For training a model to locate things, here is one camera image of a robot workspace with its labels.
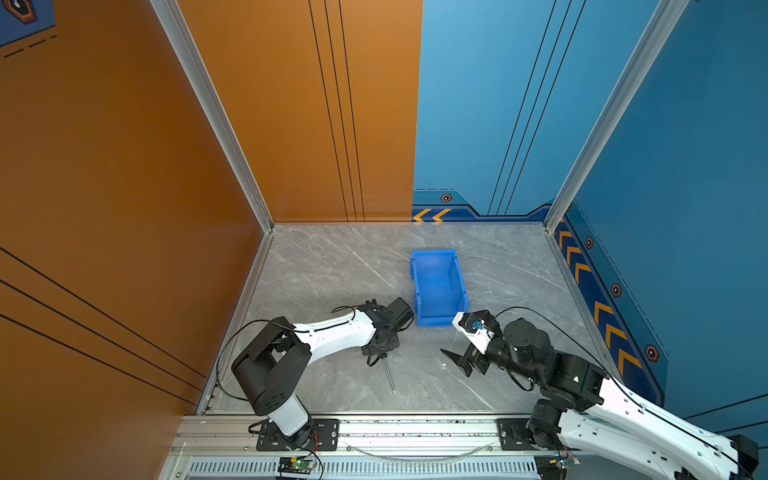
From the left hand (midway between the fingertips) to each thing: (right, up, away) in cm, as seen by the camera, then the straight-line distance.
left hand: (389, 342), depth 88 cm
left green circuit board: (-22, -24, -17) cm, 37 cm away
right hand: (+15, +8, -19) cm, 25 cm away
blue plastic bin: (+18, +13, +14) cm, 26 cm away
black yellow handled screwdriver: (+1, -7, -7) cm, 10 cm away
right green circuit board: (+40, -24, -17) cm, 50 cm away
